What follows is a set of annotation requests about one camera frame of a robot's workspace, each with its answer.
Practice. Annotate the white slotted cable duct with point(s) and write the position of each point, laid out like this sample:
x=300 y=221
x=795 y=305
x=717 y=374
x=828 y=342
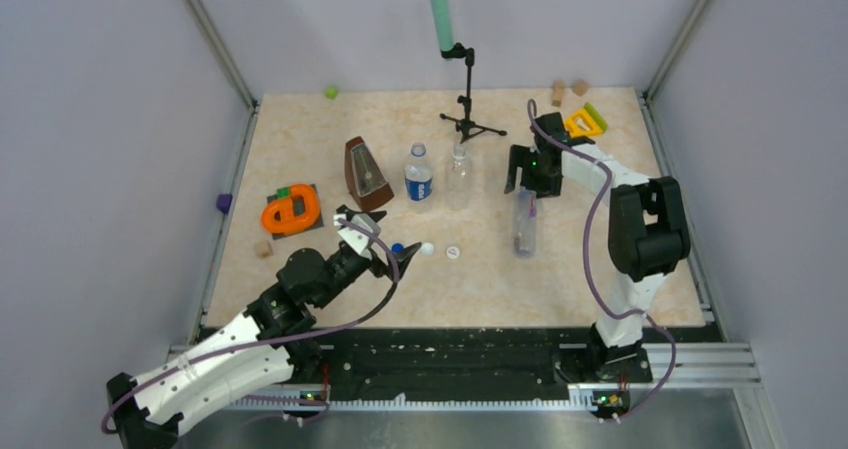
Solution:
x=294 y=400

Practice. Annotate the clear bottle red label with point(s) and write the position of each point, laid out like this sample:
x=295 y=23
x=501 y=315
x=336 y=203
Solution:
x=524 y=231

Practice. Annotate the clear Pepsi plastic bottle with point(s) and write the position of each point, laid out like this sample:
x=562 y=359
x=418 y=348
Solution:
x=418 y=174

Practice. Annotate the yellow plastic toy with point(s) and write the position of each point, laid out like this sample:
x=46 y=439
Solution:
x=576 y=124

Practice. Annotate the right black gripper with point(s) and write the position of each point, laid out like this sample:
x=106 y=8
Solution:
x=521 y=157

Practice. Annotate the mint green microphone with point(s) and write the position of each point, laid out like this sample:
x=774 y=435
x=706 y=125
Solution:
x=443 y=24

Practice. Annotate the green cylinder stick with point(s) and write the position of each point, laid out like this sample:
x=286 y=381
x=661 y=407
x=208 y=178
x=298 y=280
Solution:
x=596 y=123

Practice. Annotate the purple block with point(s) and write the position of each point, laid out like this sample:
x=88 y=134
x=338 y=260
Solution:
x=223 y=203

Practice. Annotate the small wooden cube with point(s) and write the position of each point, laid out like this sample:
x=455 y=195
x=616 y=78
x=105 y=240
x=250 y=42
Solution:
x=263 y=249

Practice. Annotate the tall wooden block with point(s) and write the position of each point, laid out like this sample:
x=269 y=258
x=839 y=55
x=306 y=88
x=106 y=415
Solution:
x=558 y=93

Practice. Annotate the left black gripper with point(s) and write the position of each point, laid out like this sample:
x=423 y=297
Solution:
x=404 y=257

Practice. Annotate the black tripod stand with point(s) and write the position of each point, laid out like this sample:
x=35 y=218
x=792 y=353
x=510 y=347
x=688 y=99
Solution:
x=466 y=126

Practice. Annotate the clear bottle white cap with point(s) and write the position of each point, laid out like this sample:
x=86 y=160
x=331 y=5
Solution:
x=459 y=178

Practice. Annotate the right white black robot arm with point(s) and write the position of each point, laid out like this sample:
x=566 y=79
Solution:
x=647 y=233

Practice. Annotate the brown wooden metronome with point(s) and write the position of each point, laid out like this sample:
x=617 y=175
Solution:
x=365 y=180

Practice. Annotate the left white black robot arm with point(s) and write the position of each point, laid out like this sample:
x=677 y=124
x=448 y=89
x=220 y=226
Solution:
x=271 y=340

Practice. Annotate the green ball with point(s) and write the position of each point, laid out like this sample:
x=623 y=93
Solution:
x=331 y=92

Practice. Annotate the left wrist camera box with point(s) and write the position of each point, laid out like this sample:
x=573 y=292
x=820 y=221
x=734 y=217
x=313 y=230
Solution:
x=355 y=237

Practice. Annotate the white Pocari Sweat cap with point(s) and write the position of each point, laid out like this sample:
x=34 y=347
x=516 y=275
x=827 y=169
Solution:
x=427 y=249

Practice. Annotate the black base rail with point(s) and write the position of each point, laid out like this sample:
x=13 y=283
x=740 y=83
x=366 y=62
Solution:
x=488 y=364

